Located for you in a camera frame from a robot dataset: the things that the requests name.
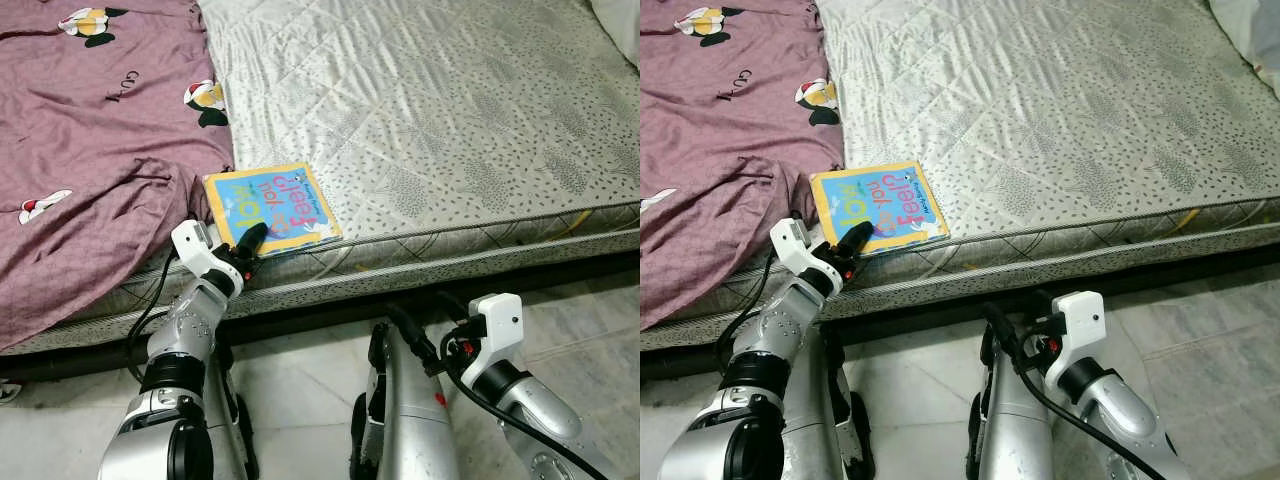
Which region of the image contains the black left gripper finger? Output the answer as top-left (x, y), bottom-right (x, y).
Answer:
top-left (236, 222), bottom-right (269, 263)
top-left (838, 222), bottom-right (874, 263)

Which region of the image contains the blue yellow children's book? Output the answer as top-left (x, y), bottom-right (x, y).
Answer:
top-left (203, 162), bottom-right (343, 259)
top-left (810, 160), bottom-right (951, 256)

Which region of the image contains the silver robot right leg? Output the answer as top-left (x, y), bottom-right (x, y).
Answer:
top-left (350, 320), bottom-right (461, 480)
top-left (965, 320), bottom-right (1051, 480)

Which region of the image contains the silver robot leg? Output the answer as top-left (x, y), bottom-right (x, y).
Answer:
top-left (350, 320), bottom-right (461, 480)
top-left (785, 330), bottom-right (876, 480)
top-left (205, 335), bottom-right (261, 480)
top-left (965, 320), bottom-right (1051, 480)

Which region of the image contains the silver robot left leg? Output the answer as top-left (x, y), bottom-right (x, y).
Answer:
top-left (205, 335), bottom-right (261, 480)
top-left (785, 330), bottom-right (876, 480)

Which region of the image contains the purple blanket with cartoon prints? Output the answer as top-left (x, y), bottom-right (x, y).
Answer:
top-left (640, 0), bottom-right (846, 331)
top-left (0, 0), bottom-right (236, 351)

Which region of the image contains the white quilted mattress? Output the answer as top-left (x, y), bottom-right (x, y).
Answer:
top-left (640, 0), bottom-right (1280, 351)
top-left (0, 0), bottom-right (641, 356)

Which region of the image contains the white pillow green tree print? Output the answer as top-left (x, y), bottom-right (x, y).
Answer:
top-left (1208, 0), bottom-right (1280, 71)
top-left (588, 0), bottom-right (641, 66)

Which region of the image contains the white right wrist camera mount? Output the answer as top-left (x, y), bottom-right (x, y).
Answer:
top-left (1045, 290), bottom-right (1106, 386)
top-left (465, 293), bottom-right (524, 371)

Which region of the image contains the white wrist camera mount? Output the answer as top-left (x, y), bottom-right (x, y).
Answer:
top-left (768, 217), bottom-right (841, 291)
top-left (170, 220), bottom-right (241, 291)
top-left (1045, 290), bottom-right (1106, 386)
top-left (465, 293), bottom-right (524, 371)

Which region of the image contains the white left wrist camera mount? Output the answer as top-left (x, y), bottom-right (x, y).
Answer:
top-left (170, 220), bottom-right (241, 291)
top-left (768, 217), bottom-right (841, 291)

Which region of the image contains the dark bed frame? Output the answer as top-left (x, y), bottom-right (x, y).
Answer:
top-left (640, 245), bottom-right (1280, 381)
top-left (0, 248), bottom-right (641, 383)

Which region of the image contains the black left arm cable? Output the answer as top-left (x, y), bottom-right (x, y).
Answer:
top-left (715, 255), bottom-right (776, 376)
top-left (125, 250), bottom-right (181, 381)

